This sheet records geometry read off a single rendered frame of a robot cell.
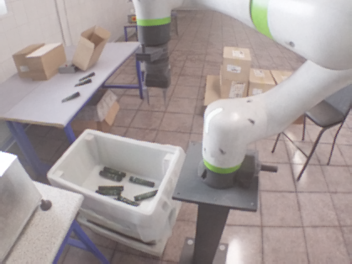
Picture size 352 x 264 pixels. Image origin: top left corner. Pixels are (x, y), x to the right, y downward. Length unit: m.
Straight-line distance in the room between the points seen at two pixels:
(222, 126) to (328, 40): 0.36
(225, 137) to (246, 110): 0.09
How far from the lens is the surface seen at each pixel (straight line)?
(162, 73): 0.65
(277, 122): 0.64
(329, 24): 0.28
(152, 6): 0.58
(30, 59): 2.21
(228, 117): 0.56
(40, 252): 0.92
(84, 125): 2.29
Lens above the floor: 1.48
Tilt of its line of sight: 37 degrees down
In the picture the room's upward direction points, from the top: 2 degrees counter-clockwise
